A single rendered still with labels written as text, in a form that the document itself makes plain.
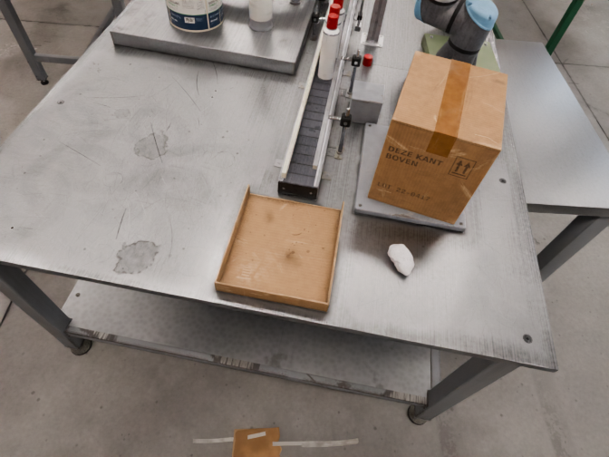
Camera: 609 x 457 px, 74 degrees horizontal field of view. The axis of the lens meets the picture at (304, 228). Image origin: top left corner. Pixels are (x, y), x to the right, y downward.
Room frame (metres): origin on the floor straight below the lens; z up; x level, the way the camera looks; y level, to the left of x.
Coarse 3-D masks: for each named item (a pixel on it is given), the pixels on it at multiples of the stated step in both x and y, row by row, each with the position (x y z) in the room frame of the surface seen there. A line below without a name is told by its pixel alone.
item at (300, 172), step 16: (320, 80) 1.19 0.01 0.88; (320, 96) 1.10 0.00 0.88; (304, 112) 1.01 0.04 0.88; (320, 112) 1.02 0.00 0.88; (304, 128) 0.94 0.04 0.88; (320, 128) 0.95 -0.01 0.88; (304, 144) 0.87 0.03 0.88; (304, 160) 0.81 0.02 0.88; (288, 176) 0.74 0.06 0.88; (304, 176) 0.75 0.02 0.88
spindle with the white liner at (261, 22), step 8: (248, 0) 1.47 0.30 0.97; (256, 0) 1.44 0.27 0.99; (264, 0) 1.45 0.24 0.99; (272, 0) 1.49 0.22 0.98; (256, 8) 1.44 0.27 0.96; (264, 8) 1.45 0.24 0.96; (272, 8) 1.49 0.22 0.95; (256, 16) 1.44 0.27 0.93; (264, 16) 1.45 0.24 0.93; (272, 16) 1.49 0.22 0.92; (256, 24) 1.45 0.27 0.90; (264, 24) 1.45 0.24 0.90; (272, 24) 1.49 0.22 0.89
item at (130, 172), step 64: (128, 64) 1.21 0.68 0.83; (192, 64) 1.26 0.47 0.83; (384, 64) 1.41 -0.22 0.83; (64, 128) 0.87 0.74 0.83; (128, 128) 0.90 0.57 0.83; (192, 128) 0.94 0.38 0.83; (256, 128) 0.97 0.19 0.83; (0, 192) 0.60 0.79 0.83; (64, 192) 0.63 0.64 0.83; (128, 192) 0.66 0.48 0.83; (192, 192) 0.69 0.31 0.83; (256, 192) 0.71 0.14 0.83; (320, 192) 0.74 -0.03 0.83; (512, 192) 0.84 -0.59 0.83; (0, 256) 0.42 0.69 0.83; (64, 256) 0.45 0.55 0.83; (128, 256) 0.47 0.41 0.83; (192, 256) 0.49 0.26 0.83; (384, 256) 0.56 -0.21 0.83; (448, 256) 0.59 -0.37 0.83; (512, 256) 0.61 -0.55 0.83; (320, 320) 0.37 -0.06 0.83; (384, 320) 0.39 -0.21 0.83; (448, 320) 0.41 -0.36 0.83; (512, 320) 0.43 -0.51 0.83
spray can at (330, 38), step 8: (328, 16) 1.21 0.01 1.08; (336, 16) 1.21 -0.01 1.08; (328, 24) 1.20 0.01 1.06; (336, 24) 1.20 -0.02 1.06; (328, 32) 1.19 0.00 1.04; (336, 32) 1.20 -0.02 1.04; (328, 40) 1.19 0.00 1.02; (336, 40) 1.20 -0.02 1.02; (328, 48) 1.19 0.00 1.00; (336, 48) 1.20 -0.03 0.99; (320, 56) 1.21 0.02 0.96; (328, 56) 1.19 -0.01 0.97; (320, 64) 1.20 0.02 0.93; (328, 64) 1.19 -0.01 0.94; (320, 72) 1.20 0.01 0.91; (328, 72) 1.19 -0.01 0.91; (328, 80) 1.19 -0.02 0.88
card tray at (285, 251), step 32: (256, 224) 0.61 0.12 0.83; (288, 224) 0.62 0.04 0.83; (320, 224) 0.63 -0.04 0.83; (224, 256) 0.48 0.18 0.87; (256, 256) 0.51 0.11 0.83; (288, 256) 0.52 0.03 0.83; (320, 256) 0.53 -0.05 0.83; (224, 288) 0.41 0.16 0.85; (256, 288) 0.42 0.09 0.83; (288, 288) 0.43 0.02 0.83; (320, 288) 0.44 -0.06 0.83
